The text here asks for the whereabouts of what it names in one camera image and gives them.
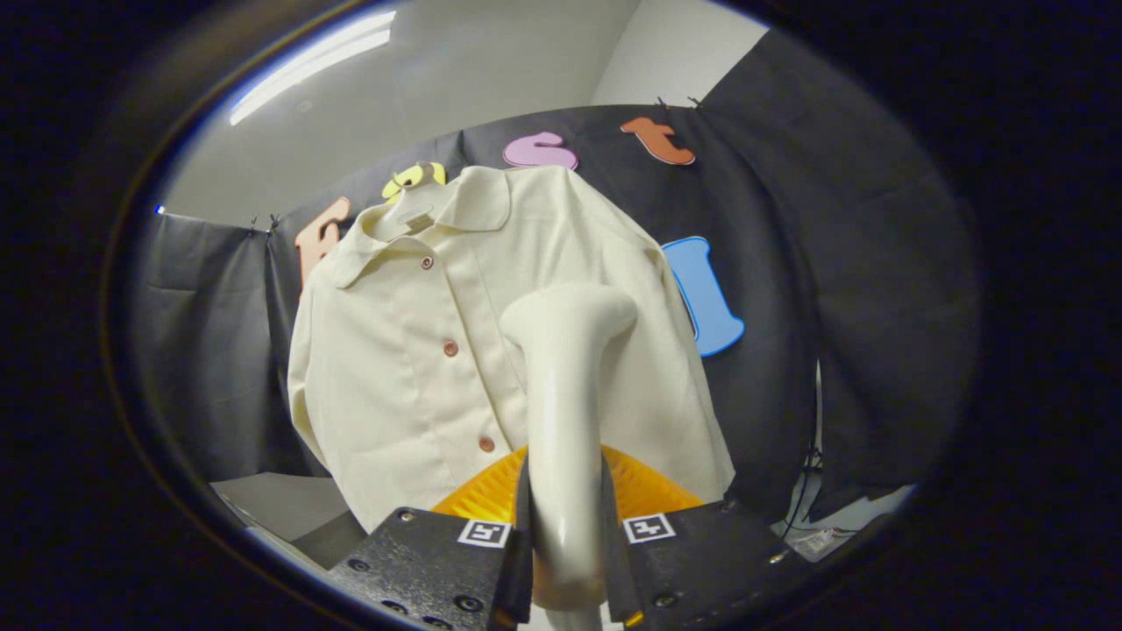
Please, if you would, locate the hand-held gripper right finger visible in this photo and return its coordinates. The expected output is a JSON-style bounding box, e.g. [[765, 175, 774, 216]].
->
[[599, 444, 812, 631]]

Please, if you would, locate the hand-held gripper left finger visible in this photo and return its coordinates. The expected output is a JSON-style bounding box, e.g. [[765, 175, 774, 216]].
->
[[320, 444, 533, 631]]

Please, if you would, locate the cream button-up shirt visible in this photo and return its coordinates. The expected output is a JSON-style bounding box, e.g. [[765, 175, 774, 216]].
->
[[288, 165, 737, 534]]

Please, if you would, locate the white garment steamer head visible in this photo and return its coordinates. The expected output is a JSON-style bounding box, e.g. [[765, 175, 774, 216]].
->
[[500, 283, 638, 631]]

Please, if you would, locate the white clothes hanger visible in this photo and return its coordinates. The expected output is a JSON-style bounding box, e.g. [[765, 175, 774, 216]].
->
[[386, 162, 448, 238]]

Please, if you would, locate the grey cabinet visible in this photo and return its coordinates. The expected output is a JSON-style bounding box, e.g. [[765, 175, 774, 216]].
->
[[210, 473, 369, 571]]

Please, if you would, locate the black backdrop cloth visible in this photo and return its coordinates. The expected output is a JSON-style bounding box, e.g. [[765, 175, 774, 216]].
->
[[123, 31, 981, 527]]

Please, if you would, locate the ceiling light panel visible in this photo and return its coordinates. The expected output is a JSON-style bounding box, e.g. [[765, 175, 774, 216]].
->
[[230, 9, 397, 126]]

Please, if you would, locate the black cable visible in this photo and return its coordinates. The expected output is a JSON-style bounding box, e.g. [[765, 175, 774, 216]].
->
[[783, 447, 823, 537]]

